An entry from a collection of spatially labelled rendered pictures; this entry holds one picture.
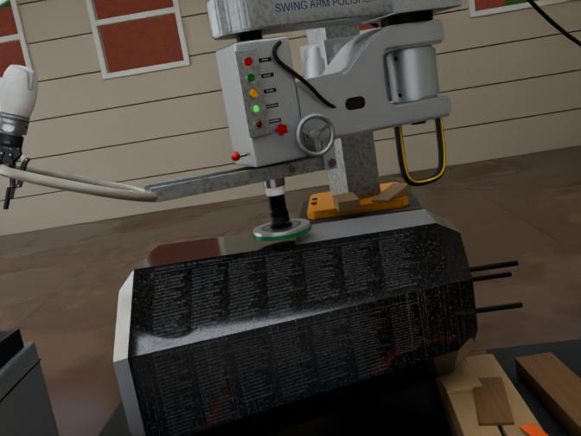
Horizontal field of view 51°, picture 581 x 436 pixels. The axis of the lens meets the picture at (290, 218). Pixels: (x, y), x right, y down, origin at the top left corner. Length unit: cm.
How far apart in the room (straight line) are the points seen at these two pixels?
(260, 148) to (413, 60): 71
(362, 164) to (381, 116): 76
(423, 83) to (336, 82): 38
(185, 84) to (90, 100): 132
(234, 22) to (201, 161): 643
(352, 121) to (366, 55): 24
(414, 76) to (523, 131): 645
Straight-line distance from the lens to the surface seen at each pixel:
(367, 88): 228
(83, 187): 181
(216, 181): 208
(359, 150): 302
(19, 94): 205
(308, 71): 299
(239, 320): 208
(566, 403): 253
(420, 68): 242
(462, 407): 227
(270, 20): 212
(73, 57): 883
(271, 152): 209
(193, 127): 843
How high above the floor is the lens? 137
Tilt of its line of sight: 12 degrees down
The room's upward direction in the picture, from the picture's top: 9 degrees counter-clockwise
